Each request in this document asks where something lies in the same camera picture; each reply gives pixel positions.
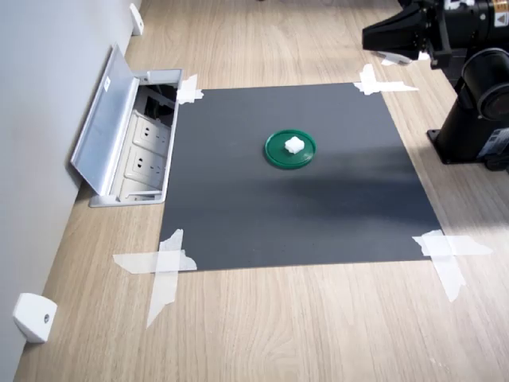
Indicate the small white plastic terminal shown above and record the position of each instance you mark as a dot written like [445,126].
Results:
[294,145]

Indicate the white power socket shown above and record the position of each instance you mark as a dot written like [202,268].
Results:
[149,131]
[144,163]

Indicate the grey table socket box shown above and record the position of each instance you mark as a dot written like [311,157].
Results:
[103,131]

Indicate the dark grey mat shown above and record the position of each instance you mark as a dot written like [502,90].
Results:
[246,207]

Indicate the white partition bracket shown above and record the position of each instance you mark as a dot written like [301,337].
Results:
[136,20]
[33,318]

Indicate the white tape strip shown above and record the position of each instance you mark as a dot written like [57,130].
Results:
[189,91]
[367,73]
[393,86]
[465,244]
[135,262]
[165,286]
[451,274]

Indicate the round green lid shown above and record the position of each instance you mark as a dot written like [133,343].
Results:
[278,153]

